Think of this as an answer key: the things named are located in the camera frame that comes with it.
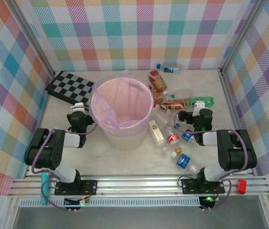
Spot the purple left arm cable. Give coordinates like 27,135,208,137
31,106,99,212

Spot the white slotted cable duct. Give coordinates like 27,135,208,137
20,197,203,208

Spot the black grey chessboard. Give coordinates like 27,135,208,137
44,71,96,108

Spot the clear bottle blue label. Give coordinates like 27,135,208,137
156,62,182,74

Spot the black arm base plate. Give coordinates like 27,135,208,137
181,178,226,195
54,180,98,196

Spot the green plastic bottle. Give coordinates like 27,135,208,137
184,96,214,108

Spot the teal plastic handle tool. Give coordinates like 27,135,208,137
41,173,50,206

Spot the brown drink bottle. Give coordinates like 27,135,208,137
151,90,166,106

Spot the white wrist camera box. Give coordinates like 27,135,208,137
70,102,90,112
192,100,207,117

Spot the white plastic waste bin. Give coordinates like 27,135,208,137
89,77,155,151

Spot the white rectangular box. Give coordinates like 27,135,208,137
148,120,168,154

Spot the brown tea bottle red label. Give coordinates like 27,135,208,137
148,70,168,93

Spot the clear unlabelled plastic bottle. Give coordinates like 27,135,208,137
153,108,172,128

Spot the aluminium side rail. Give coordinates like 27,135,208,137
24,73,56,178
218,68,256,178

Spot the blue red label bottle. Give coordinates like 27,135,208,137
174,122,197,147

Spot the aluminium frame post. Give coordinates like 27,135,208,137
7,0,56,78
219,0,268,74

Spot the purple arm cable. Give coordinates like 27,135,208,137
174,106,249,212
31,106,99,212

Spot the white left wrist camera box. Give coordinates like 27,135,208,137
70,102,90,112

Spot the red emergency stop button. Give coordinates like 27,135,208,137
236,179,247,194

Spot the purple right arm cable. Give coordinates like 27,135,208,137
174,106,249,212

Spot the small black electronics board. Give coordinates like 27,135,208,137
63,197,89,213
198,195,217,212

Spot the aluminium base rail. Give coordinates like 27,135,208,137
7,176,269,198

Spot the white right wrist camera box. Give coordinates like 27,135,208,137
192,100,207,117

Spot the red label bottle orange cap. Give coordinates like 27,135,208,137
164,125,182,154

